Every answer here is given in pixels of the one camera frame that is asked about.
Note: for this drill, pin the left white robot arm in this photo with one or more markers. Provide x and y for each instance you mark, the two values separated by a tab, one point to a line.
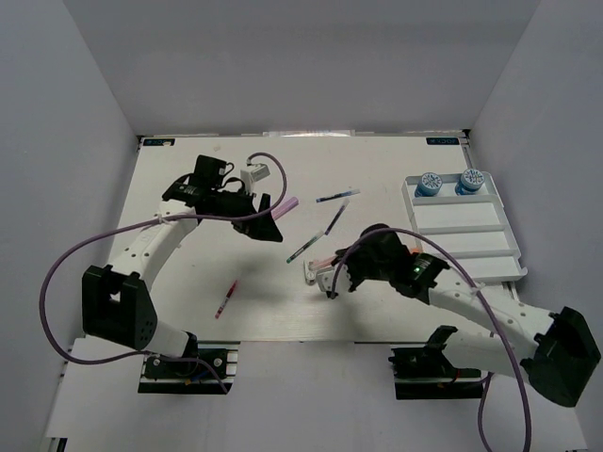
116	300

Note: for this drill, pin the pink highlighter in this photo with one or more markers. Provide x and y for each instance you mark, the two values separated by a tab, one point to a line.
285	207

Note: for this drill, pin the orange cap highlighter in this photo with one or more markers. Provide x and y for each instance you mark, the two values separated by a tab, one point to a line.
321	263

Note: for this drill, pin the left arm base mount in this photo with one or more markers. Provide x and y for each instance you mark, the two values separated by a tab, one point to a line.
161	377

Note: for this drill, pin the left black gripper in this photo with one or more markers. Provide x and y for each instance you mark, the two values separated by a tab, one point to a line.
262	229

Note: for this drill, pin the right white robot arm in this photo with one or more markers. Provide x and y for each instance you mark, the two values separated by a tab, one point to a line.
554	352

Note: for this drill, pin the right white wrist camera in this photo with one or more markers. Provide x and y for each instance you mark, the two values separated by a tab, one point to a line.
331	283

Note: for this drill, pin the red gel pen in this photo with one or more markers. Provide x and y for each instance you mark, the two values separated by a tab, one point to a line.
226	299

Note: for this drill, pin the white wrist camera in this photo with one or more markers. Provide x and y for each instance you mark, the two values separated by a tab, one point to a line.
331	283
252	174

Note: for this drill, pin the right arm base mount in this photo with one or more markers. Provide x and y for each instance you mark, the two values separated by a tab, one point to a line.
423	373

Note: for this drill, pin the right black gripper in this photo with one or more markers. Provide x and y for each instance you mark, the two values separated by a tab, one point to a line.
348	260

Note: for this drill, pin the purple gel pen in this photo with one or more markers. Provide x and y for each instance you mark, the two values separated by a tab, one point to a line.
337	216

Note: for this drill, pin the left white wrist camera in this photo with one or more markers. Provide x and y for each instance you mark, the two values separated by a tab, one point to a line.
252	174

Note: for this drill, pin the blue gel pen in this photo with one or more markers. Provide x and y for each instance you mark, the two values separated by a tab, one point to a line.
340	195

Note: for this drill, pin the white divided organizer tray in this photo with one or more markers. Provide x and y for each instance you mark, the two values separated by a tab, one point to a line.
473	228

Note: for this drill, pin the blue ink jar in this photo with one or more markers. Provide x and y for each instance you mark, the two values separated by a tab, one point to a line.
470	182
428	185

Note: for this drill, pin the green gel pen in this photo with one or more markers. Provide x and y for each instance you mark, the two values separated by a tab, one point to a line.
303	248

